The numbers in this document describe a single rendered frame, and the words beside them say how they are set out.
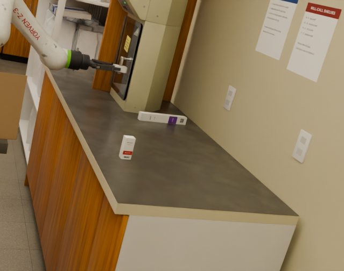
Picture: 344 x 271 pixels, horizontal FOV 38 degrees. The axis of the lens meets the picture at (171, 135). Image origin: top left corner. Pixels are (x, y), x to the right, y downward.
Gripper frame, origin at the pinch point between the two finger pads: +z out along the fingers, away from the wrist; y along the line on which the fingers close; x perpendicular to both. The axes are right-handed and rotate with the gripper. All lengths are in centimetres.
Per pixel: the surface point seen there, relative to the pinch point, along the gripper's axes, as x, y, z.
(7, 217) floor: 115, 46, -35
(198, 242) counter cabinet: 33, -109, 8
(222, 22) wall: -34, -1, 49
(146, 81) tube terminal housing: 3.3, -5.3, 13.9
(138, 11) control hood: -30.3, -5.1, 0.9
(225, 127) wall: 12, -35, 49
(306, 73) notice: -28, -82, 49
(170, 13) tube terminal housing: -32.9, -3.6, 18.2
